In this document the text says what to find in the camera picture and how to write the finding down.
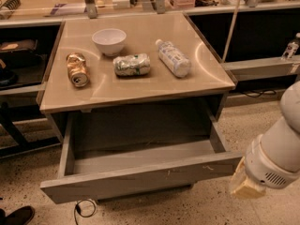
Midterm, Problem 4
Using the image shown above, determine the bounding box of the yellow foam padded gripper finger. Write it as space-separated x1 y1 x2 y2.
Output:
229 157 266 199

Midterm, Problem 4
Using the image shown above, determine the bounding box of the black shoe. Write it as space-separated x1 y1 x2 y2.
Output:
0 205 35 225

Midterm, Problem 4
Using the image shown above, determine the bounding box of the small bottle on shelf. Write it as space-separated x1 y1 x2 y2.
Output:
281 33 300 60

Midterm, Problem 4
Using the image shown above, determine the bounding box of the clear plastic water bottle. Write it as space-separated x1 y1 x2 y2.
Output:
156 39 191 78

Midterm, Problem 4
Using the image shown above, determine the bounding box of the grey drawer cabinet with top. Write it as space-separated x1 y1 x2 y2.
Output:
40 14 238 203

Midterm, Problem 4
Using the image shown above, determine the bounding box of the crumpled green white chip bag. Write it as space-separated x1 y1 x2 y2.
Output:
112 53 151 77

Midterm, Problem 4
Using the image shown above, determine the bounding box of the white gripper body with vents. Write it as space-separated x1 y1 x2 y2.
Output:
245 135 300 189

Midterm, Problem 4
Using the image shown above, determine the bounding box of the black cable loop on floor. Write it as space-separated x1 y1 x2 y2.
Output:
73 198 98 225

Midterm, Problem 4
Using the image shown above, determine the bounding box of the black cable under bench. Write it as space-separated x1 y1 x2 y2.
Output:
242 89 278 98

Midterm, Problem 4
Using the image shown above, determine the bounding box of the white ceramic bowl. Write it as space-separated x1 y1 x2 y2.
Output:
92 28 127 56

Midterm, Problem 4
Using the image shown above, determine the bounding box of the thin wooden pole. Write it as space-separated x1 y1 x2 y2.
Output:
221 0 241 63

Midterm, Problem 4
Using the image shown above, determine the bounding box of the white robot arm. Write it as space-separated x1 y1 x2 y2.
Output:
230 82 300 199

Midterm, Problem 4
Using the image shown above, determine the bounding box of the black coiled spring object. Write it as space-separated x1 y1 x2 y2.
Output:
0 0 21 16

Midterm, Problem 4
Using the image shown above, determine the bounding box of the grey top drawer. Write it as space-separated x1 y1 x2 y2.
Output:
40 98 241 203

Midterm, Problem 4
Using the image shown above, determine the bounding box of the crushed golden soda can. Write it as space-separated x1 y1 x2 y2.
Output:
67 52 90 87

